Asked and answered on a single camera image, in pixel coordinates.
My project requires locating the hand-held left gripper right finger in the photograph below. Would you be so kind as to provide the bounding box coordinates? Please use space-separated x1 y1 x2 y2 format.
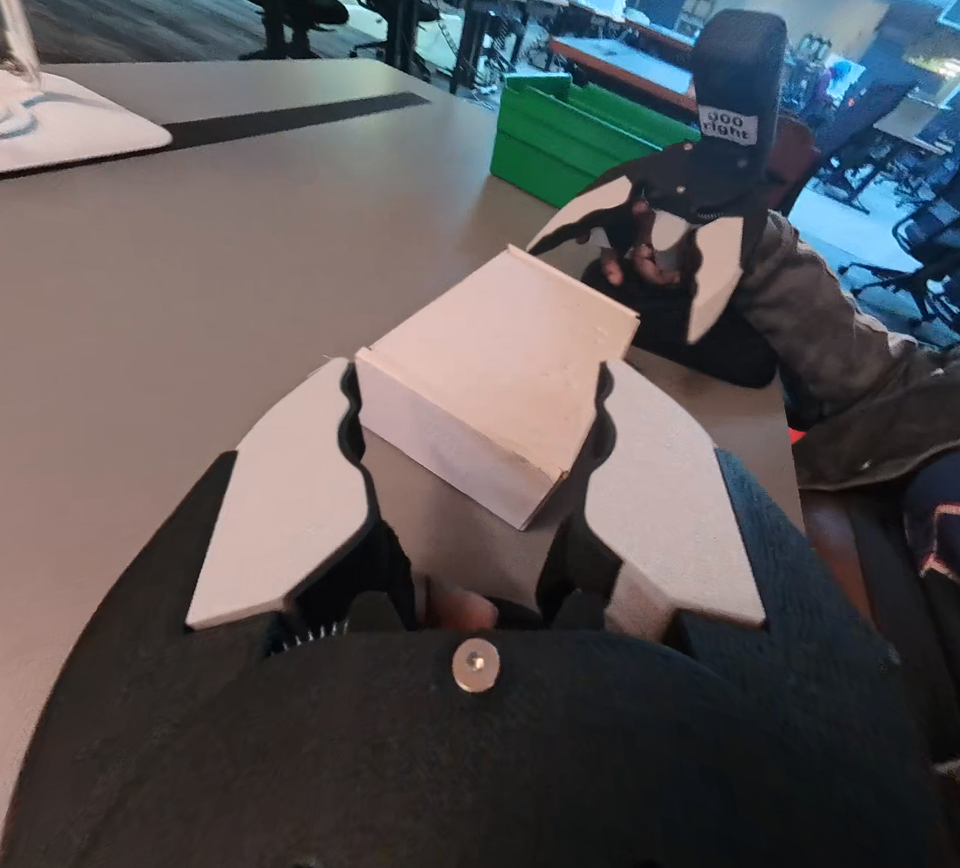
573 359 768 642

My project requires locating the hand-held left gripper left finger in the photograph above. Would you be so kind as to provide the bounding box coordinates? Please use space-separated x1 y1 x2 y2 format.
185 358 378 632

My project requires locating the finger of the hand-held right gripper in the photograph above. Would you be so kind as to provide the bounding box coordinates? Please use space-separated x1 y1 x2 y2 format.
684 214 745 346
527 174 640 259

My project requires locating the green plastic bin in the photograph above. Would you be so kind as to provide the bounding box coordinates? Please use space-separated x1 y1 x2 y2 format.
491 74 702 209

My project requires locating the white cardboard box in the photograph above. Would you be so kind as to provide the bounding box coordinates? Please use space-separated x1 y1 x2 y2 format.
354 244 642 531

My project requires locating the person's right forearm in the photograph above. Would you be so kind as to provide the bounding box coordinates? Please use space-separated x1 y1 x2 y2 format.
738 211 960 490

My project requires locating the person's right hand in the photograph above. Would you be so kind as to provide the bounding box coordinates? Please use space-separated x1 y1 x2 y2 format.
598 202 697 289

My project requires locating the person's leg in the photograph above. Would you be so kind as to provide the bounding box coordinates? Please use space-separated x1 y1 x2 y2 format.
903 451 960 584

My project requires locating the white monitor stand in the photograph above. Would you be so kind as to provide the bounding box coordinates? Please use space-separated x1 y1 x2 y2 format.
0 0 175 175

